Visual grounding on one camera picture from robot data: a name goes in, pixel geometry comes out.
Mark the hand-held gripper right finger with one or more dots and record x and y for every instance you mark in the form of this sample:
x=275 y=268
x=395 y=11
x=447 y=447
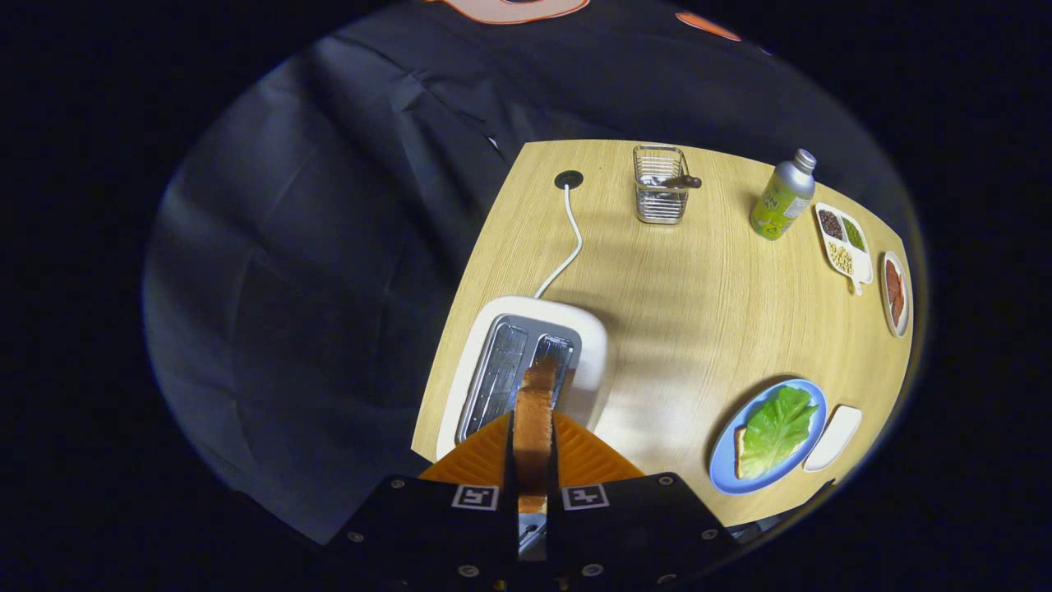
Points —
x=633 y=526

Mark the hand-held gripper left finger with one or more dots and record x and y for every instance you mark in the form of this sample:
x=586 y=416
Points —
x=436 y=526

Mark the toasted bread slice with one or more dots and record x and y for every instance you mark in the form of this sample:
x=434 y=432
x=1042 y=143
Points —
x=534 y=427

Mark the green lettuce leaf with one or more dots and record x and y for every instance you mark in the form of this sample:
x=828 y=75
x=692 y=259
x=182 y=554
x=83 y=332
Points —
x=781 y=427

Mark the blue round plate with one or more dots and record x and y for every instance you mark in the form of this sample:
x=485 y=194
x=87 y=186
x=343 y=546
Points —
x=723 y=469

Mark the bread slice with ham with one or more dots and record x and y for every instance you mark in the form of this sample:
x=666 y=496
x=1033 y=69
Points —
x=740 y=460

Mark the white toaster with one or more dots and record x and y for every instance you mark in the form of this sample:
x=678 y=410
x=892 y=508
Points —
x=588 y=337

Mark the white square plate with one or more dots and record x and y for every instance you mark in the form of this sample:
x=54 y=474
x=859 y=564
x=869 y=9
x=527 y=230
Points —
x=834 y=436

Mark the pile of yellow soybeans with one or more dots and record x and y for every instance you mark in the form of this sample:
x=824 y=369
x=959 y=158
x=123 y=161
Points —
x=840 y=258

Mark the brown meat slice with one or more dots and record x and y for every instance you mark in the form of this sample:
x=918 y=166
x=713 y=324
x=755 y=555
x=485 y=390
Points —
x=892 y=279
x=897 y=311

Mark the white divided dish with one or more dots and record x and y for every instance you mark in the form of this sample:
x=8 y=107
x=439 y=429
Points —
x=863 y=270

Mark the green drink bottle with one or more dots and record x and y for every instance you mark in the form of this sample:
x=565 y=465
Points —
x=781 y=201

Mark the white oval meat plate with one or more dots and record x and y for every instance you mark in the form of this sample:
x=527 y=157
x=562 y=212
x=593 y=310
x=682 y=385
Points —
x=906 y=296

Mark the pile of dark red beans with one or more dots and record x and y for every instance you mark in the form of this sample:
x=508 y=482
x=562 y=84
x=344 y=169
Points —
x=831 y=224

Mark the pile of green beans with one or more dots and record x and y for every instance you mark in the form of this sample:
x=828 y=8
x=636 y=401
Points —
x=854 y=234

